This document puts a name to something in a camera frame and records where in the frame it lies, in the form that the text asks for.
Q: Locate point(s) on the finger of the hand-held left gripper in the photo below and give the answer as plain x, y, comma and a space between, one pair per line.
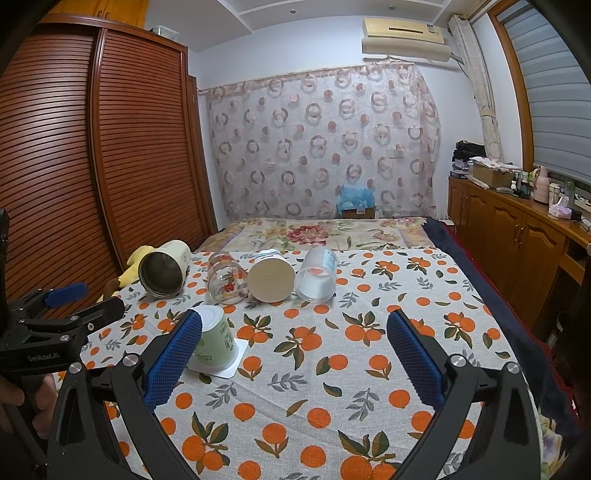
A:
69, 294
108, 308

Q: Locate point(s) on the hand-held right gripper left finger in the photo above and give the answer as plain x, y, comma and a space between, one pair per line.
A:
178, 355

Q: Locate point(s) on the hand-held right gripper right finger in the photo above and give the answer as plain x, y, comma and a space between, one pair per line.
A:
415, 360

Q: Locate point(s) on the green and white yogurt cup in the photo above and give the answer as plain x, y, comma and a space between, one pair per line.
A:
217, 341

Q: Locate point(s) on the cream metal cup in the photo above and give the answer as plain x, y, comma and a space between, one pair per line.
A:
161, 272

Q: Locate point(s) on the clear printed glass cup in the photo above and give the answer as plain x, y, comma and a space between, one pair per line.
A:
226, 281

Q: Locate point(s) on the white paper cup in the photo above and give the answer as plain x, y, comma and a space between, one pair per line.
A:
272, 277

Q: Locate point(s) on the frosted plastic cup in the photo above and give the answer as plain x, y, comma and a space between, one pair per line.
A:
314, 277

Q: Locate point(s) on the person's left hand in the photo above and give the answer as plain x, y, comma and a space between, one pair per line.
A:
9, 401

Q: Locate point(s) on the yellow plush toy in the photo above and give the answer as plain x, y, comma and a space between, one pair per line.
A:
137, 256

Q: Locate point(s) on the orange fruit print cloth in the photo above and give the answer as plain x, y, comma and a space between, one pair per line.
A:
323, 369

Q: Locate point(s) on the wooden side cabinet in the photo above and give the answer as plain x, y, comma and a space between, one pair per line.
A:
508, 240

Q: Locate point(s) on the small cardboard box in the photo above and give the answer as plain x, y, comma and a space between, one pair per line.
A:
358, 213

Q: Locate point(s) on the brown louvered wardrobe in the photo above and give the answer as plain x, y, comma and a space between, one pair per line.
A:
138, 138

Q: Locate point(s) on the floral bed blanket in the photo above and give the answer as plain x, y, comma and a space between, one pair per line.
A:
300, 233

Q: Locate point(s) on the blue plastic bag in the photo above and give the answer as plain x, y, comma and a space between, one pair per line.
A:
354, 196

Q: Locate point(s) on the open cardboard box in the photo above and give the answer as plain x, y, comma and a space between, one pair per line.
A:
491, 176

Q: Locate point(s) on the pink tissue box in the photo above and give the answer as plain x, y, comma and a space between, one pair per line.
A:
559, 208

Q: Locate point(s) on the pile of dark clothes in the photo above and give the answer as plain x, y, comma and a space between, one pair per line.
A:
466, 152

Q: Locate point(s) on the pink thermos jug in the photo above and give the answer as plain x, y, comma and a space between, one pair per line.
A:
540, 184

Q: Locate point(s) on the white bottle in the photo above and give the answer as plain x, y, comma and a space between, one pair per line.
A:
554, 191

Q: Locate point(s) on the circle pattern curtain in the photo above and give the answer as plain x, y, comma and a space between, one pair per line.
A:
323, 138

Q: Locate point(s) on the tied floral window curtain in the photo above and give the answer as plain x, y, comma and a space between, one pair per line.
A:
485, 92

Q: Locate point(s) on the clear storage box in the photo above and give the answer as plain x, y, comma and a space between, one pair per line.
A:
165, 31

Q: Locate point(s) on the grey window blind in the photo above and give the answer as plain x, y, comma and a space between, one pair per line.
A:
554, 101

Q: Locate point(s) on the white air conditioner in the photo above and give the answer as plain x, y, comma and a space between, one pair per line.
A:
406, 39

